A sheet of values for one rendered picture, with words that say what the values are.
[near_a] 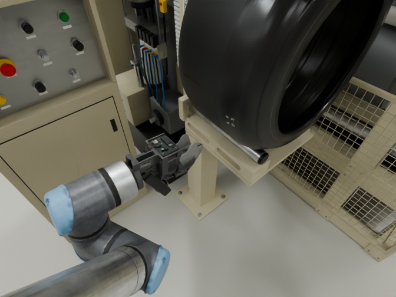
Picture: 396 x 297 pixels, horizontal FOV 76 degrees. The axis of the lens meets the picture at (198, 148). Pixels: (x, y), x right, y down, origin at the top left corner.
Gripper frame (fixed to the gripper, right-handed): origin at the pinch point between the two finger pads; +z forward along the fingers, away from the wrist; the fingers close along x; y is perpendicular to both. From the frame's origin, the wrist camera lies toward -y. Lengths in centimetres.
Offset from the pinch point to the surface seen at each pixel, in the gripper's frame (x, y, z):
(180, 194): 43, -96, 32
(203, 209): 25, -96, 37
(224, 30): 0.4, 30.0, 3.5
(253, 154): -6.2, -7.7, 18.4
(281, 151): -7.0, -16.1, 36.8
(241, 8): -1.4, 34.2, 5.2
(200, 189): 28, -75, 34
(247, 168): -6.9, -12.7, 16.7
